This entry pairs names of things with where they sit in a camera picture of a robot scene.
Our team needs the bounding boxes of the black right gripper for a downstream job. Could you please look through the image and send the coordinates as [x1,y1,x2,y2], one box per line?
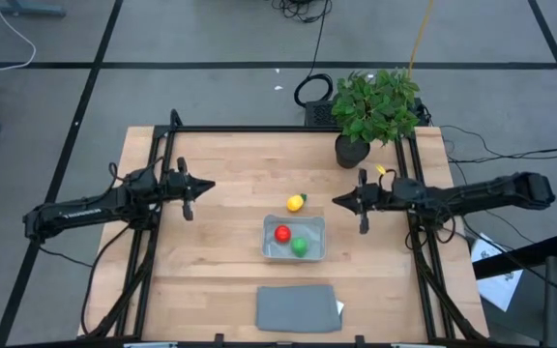
[331,167,398,236]

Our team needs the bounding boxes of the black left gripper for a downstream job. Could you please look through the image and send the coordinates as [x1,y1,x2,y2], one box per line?
[163,156,217,222]

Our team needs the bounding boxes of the yellow toy fruit green stem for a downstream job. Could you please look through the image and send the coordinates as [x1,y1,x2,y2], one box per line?
[285,192,308,214]

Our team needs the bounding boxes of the green toy pepper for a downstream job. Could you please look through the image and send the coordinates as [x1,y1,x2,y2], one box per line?
[290,236,310,259]

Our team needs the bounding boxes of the red toy tomato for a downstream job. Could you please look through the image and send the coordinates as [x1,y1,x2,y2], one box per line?
[273,223,293,245]

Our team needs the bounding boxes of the translucent white tupperware container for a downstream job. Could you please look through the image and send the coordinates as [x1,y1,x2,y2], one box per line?
[260,213,328,264]

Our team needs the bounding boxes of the black plant pot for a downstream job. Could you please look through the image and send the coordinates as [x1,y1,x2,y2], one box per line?
[334,133,372,170]

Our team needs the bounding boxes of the black computer box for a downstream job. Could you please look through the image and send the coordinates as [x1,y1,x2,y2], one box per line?
[304,98,428,129]

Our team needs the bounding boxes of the green leafy plant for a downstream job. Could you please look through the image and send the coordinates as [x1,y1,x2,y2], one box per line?
[331,68,422,147]

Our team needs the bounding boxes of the grey folded cloth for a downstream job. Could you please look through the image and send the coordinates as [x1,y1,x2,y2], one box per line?
[254,283,344,335]

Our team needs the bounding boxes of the white printed paper sheets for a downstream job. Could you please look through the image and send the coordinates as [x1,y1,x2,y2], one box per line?
[470,232,524,313]

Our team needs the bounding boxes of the black slanted bar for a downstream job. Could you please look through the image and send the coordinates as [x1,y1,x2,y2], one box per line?
[471,232,557,281]

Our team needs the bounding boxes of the black aluminium table frame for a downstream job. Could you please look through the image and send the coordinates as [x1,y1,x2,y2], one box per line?
[79,108,490,348]

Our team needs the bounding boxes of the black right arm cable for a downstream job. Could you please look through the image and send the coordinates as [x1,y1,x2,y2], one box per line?
[406,202,458,251]

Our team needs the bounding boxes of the coiled black cable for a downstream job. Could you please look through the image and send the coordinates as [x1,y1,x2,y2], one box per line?
[293,0,335,109]

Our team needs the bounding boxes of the black left base cable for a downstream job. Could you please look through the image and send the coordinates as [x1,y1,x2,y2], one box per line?
[36,224,133,337]

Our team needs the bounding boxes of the thin black floor cables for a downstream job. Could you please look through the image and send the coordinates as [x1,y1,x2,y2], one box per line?
[439,124,557,166]

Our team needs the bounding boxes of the yellow cable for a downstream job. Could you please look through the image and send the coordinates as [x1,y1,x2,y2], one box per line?
[407,0,435,79]

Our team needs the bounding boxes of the black cable bundle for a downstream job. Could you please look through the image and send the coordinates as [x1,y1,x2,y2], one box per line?
[270,0,334,25]

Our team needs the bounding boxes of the white floor cable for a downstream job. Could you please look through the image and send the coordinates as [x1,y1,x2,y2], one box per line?
[0,0,38,73]

